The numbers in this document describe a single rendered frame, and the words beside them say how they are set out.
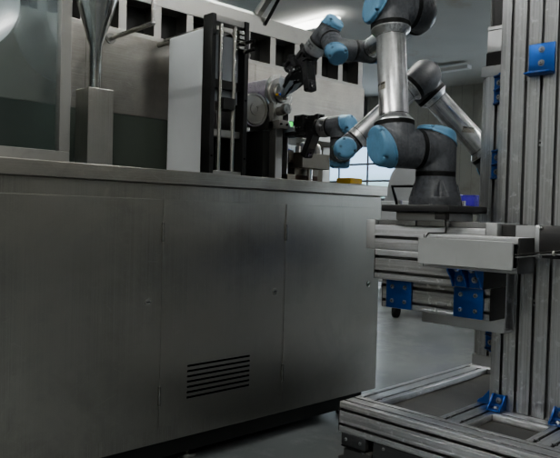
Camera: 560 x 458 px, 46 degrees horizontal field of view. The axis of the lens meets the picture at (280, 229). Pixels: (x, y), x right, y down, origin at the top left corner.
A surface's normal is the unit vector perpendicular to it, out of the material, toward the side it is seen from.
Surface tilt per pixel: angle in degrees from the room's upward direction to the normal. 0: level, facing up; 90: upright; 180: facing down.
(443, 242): 90
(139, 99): 90
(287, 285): 90
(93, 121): 90
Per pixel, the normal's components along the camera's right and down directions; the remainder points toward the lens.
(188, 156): -0.73, 0.00
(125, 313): 0.68, 0.04
